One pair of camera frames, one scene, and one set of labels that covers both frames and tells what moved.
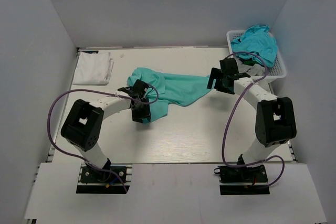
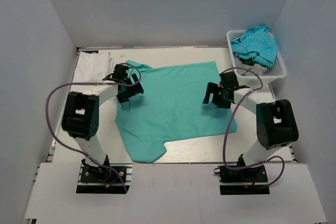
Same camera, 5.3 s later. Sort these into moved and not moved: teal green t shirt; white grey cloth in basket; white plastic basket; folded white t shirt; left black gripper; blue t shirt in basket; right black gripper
Moved: teal green t shirt; left black gripper; right black gripper
Not moved: white grey cloth in basket; folded white t shirt; white plastic basket; blue t shirt in basket
